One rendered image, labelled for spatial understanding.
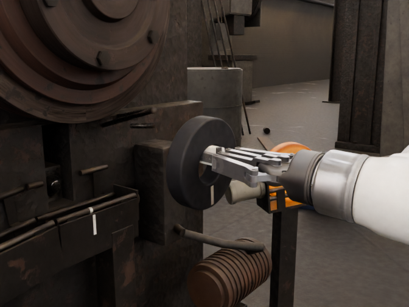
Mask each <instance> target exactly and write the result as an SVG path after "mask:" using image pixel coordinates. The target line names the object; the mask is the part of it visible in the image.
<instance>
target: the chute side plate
mask: <svg viewBox="0 0 409 307"><path fill-rule="evenodd" d="M93 215H96V233H97V234H95V235H94V227H93ZM130 225H133V230H134V238H135V237H137V236H139V229H138V199H137V198H134V199H131V200H128V201H126V202H122V203H120V204H117V205H114V206H111V207H109V208H105V209H103V210H100V211H97V212H95V213H91V214H89V215H86V216H83V217H80V218H77V219H74V220H72V221H69V222H66V223H63V224H60V225H58V228H57V227H53V228H51V229H49V230H47V231H45V232H43V233H40V234H38V235H36V236H34V237H32V238H30V239H28V240H26V241H24V242H22V243H20V244H18V245H16V246H13V247H11V248H9V249H7V250H5V251H3V252H1V253H0V306H1V305H3V304H4V303H6V302H8V301H9V300H11V299H13V298H15V297H16V296H18V295H20V294H22V293H23V292H25V291H27V290H29V289H30V288H32V287H34V286H36V285H37V284H39V283H41V282H42V281H44V280H46V279H48V278H49V277H51V276H53V275H55V274H56V273H58V272H60V271H62V270H63V269H65V268H67V267H70V266H72V265H74V264H77V263H79V262H81V261H83V260H85V259H88V258H90V257H92V256H94V255H96V254H99V253H101V252H104V251H106V250H108V249H110V248H112V235H111V234H112V233H113V232H115V231H118V230H121V229H123V228H125V227H128V226H130ZM58 230H59V234H58Z"/></svg>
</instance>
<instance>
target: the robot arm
mask: <svg viewBox="0 0 409 307"><path fill-rule="evenodd" d="M200 163H203V164H208V165H211V166H212V171H214V172H217V173H219V174H222V175H225V176H227V177H230V178H233V179H235V180H238V181H240V182H243V183H244V184H246V185H247V186H249V187H250V188H257V183H258V182H263V183H266V184H267V185H268V186H273V187H278V186H283V187H284V188H285V190H286V193H287V196H288V197H289V199H290V200H292V201H295V202H299V203H303V204H306V205H310V206H314V208H315V210H316V211H317V212H318V213H320V214H324V215H327V216H330V217H335V218H337V219H342V220H344V221H347V222H350V223H355V224H359V225H362V226H364V227H366V228H368V229H370V230H371V231H373V232H375V233H376V234H378V235H381V236H383V237H386V238H388V239H391V240H394V241H397V242H401V243H404V244H407V245H409V145H408V146H407V147H406V148H405V149H404V150H403V151H402V153H395V154H392V155H391V156H389V157H370V156H368V155H364V154H361V155H360V154H356V153H350V152H344V151H340V150H330V151H328V152H327V153H322V152H316V151H312V150H306V149H302V150H299V151H298V152H297V153H295V154H293V153H278V152H270V151H264V150H256V149H247V148H242V147H235V149H231V148H227V149H225V148H224V147H219V146H209V147H208V148H206V150H205V151H204V152H203V154H202V156H201V158H200Z"/></svg>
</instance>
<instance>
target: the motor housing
mask: <svg viewBox="0 0 409 307"><path fill-rule="evenodd" d="M236 241H243V242H259V241H258V240H256V239H254V238H239V239H236ZM259 243H261V242H259ZM271 270H272V261H271V256H270V254H269V252H268V250H267V249H266V248H265V251H264V252H259V253H255V254H252V255H248V254H247V253H246V250H237V249H224V248H222V249H220V250H218V251H217V252H215V253H213V254H211V255H210V256H208V257H207V258H205V259H203V260H202V261H200V262H198V263H197V264H196V265H195V266H194V267H193V268H192V269H191V271H190V272H189V274H188V277H187V288H188V291H189V295H190V297H191V299H192V301H193V303H194V304H195V305H196V307H247V305H246V304H244V303H242V302H241V301H242V300H243V299H244V298H245V297H247V296H248V295H249V294H251V293H252V292H253V291H254V290H255V289H257V288H258V287H259V286H260V285H261V284H263V283H264V282H265V281H266V280H267V279H268V277H269V275H270V273H271Z"/></svg>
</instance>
